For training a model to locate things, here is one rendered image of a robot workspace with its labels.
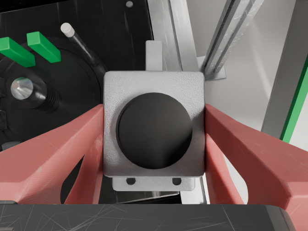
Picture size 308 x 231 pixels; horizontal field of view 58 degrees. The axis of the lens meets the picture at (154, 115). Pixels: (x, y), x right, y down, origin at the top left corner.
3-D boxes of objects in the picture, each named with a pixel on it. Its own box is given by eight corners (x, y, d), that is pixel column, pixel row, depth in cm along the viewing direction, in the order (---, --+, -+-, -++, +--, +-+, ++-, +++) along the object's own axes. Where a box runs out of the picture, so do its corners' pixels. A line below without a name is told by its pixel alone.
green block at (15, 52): (35, 66, 30) (9, 48, 25) (25, 68, 30) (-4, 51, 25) (35, 55, 30) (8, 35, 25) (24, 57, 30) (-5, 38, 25)
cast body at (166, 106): (188, 181, 17) (211, 215, 10) (118, 181, 17) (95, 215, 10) (188, 50, 18) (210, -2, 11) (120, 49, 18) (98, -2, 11)
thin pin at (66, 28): (99, 66, 29) (71, 31, 21) (91, 67, 29) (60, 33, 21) (98, 58, 29) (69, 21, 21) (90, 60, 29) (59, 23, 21)
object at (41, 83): (63, 111, 29) (48, 105, 25) (34, 115, 29) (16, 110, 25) (59, 83, 29) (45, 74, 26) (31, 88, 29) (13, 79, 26)
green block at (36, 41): (61, 61, 30) (40, 43, 25) (50, 63, 30) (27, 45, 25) (60, 51, 30) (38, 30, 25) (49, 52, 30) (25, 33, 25)
